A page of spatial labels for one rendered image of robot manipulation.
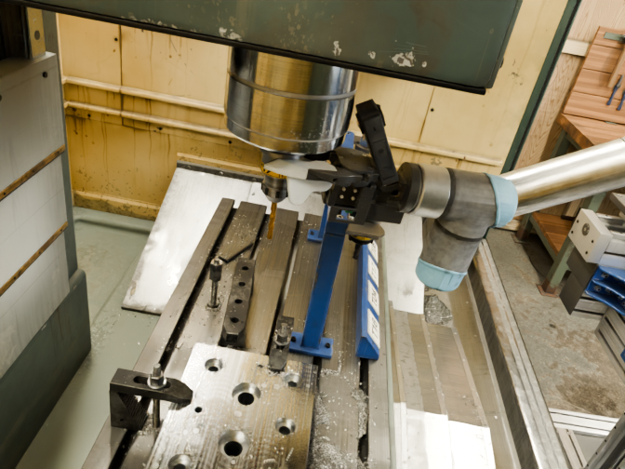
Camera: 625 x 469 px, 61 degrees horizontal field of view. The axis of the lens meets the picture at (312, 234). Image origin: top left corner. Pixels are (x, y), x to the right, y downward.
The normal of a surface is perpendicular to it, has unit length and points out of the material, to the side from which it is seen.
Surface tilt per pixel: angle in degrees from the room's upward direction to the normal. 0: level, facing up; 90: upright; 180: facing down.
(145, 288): 24
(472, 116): 90
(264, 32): 90
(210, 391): 0
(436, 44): 90
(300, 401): 0
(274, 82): 90
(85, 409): 0
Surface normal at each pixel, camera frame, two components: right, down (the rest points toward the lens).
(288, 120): 0.01, 0.53
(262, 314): 0.16, -0.84
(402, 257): 0.11, -0.55
